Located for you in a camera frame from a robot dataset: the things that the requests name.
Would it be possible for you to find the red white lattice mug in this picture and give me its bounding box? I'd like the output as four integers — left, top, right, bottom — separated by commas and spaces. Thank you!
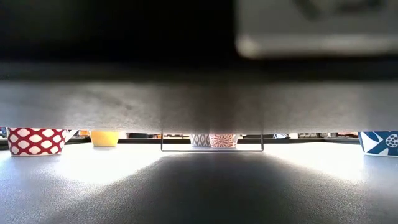
6, 127, 78, 157

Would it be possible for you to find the orange white spiral patterned mug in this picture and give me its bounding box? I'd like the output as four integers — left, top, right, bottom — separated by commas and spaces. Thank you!
209, 134, 239, 149

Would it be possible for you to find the wooden tray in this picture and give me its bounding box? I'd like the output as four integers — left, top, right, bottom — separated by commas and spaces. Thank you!
0, 55, 398, 135

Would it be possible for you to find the white plastic block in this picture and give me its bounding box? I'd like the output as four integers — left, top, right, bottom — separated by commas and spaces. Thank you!
234, 0, 398, 60

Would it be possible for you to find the grey white patterned mug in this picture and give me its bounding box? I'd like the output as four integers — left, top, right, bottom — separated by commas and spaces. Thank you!
190, 134, 211, 148

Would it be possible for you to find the black metal shelf frame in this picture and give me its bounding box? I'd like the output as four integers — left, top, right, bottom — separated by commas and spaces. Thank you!
160, 133, 264, 152

